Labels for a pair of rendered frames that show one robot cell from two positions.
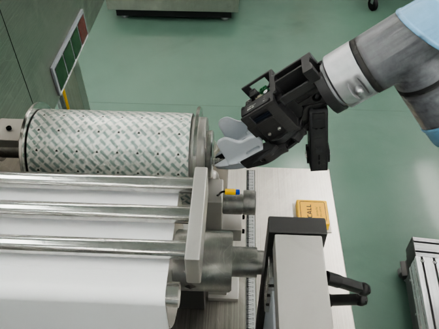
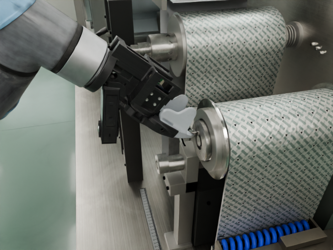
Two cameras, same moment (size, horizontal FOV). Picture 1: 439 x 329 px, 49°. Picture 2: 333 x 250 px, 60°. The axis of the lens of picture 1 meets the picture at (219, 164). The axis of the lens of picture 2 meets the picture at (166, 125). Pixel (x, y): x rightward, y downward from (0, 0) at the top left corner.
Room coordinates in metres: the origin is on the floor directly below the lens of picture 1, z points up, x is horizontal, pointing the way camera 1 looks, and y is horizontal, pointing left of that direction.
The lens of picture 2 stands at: (0.91, -0.17, 1.57)
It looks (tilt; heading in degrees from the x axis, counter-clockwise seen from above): 35 degrees down; 163
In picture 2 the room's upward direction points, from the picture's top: straight up
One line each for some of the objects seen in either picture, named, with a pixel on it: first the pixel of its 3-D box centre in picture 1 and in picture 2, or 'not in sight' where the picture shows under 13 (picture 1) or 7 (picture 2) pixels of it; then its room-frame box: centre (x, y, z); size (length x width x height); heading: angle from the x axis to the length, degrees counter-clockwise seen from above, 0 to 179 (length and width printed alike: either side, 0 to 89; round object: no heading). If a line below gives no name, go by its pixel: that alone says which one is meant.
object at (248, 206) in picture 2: not in sight; (272, 206); (0.60, 0.16, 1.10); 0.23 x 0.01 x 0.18; 87
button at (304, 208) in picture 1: (311, 214); not in sight; (0.68, -0.21, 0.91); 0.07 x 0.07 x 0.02; 87
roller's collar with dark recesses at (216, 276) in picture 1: (204, 260); (161, 47); (0.28, 0.02, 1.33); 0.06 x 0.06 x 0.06; 87
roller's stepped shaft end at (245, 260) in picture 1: (260, 262); (136, 50); (0.28, -0.04, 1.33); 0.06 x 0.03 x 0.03; 87
